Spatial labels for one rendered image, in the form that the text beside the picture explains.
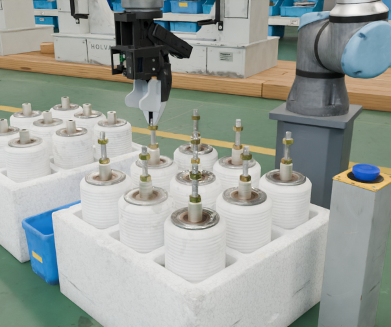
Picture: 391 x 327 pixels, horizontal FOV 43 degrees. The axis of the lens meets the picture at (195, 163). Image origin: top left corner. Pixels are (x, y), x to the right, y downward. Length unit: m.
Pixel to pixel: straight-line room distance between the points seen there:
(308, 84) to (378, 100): 1.42
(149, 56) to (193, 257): 0.37
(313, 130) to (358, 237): 0.45
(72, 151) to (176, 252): 0.53
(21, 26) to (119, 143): 2.97
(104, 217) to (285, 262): 0.33
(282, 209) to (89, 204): 0.35
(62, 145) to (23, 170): 0.11
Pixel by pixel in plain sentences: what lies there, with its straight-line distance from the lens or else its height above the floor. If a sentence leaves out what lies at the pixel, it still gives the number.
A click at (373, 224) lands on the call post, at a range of 0.77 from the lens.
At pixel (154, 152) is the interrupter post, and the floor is 0.28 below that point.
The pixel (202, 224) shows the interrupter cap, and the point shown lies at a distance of 0.73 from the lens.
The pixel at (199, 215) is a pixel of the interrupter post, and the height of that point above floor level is 0.26.
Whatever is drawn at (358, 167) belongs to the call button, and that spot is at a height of 0.33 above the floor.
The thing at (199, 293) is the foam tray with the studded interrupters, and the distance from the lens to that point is 0.71.
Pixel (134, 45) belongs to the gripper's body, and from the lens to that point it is 0.89.
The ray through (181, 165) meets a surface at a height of 0.23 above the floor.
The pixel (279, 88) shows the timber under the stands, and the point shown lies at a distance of 2.70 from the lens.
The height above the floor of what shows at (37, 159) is 0.22.
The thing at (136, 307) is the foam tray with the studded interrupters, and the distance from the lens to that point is 0.83.
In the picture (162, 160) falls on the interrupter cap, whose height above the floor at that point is 0.25.
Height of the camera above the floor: 0.59
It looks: 20 degrees down
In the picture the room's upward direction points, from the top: straight up
